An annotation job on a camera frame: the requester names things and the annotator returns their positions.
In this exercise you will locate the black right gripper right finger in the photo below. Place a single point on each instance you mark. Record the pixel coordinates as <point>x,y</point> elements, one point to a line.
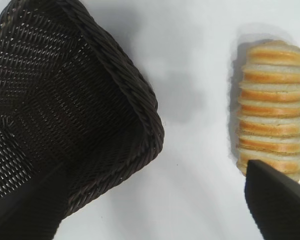
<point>277,205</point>

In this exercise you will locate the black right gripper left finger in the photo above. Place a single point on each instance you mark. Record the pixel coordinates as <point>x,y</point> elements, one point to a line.
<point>27,215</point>

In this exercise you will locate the long sliced bread loaf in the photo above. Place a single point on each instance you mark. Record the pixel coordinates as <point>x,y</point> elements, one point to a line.
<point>272,110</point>

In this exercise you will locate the dark brown wicker basket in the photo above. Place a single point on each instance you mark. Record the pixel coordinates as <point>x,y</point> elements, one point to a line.
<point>65,87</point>

